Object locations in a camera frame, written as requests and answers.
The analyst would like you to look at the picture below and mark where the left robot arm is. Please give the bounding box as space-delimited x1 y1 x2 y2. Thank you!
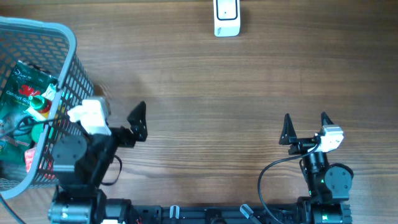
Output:
48 101 147 223

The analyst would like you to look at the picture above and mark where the white barcode scanner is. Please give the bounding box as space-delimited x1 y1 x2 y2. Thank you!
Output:
213 0 241 37

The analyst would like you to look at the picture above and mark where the grey plastic basket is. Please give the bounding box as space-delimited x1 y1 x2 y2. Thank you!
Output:
1 17 94 199

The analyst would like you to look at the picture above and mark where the red snack packet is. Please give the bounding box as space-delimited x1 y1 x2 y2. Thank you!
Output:
24 147 36 172

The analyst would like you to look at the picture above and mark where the green lid jar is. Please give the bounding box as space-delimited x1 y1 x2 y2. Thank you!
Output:
30 124 44 143

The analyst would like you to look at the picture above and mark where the yellow red sauce bottle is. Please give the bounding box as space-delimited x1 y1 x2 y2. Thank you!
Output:
27 95 52 121

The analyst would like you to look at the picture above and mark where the green 3M gloves package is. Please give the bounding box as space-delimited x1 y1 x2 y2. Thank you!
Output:
1 61 58 164

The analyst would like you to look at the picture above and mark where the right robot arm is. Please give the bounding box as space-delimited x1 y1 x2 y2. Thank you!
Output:
279 112 354 224

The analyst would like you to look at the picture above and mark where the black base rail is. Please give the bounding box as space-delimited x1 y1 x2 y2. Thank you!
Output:
134 204 310 224

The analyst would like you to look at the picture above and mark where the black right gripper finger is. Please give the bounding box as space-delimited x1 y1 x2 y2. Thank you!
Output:
279 113 297 145
321 112 334 126

